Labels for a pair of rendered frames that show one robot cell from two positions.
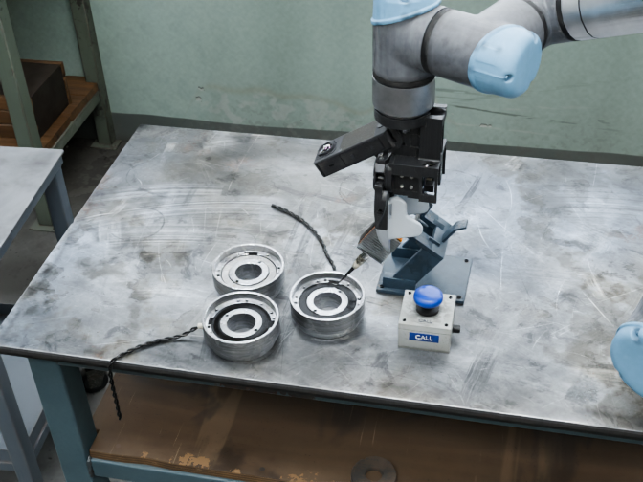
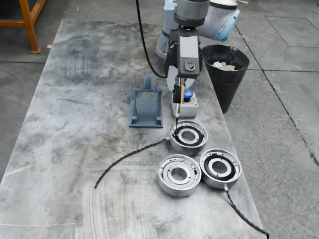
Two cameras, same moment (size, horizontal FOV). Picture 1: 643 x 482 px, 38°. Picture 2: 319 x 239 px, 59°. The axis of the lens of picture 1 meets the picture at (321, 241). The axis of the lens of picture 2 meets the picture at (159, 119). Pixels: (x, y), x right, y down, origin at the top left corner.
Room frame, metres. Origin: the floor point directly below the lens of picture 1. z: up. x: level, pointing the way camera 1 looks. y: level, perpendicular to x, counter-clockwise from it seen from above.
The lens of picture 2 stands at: (1.27, 0.46, 1.40)
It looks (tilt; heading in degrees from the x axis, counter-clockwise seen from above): 44 degrees down; 247
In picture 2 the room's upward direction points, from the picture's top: 7 degrees clockwise
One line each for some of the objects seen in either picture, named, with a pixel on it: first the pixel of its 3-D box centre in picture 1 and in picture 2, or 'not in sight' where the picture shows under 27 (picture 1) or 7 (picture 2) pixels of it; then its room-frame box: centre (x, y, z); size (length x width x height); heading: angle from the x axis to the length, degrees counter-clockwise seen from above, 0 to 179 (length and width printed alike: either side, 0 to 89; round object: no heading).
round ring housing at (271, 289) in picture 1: (249, 275); (178, 176); (1.05, 0.11, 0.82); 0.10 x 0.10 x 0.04
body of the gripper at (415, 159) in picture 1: (408, 148); (185, 37); (0.98, -0.11, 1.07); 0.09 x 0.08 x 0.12; 74
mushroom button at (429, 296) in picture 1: (428, 306); (185, 97); (0.94, -0.14, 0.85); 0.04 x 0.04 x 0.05
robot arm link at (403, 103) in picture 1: (404, 89); (190, 5); (0.99, -0.11, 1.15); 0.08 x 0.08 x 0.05
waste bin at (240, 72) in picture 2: not in sight; (217, 82); (0.25, -0.96, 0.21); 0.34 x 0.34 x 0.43
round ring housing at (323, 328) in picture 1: (327, 305); (188, 137); (0.98, -0.01, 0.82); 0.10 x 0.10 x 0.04
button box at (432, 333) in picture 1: (431, 320); (184, 102); (0.93, -0.15, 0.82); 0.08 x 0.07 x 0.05; 77
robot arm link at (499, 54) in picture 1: (490, 48); not in sight; (0.94, -0.19, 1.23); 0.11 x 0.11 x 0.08; 50
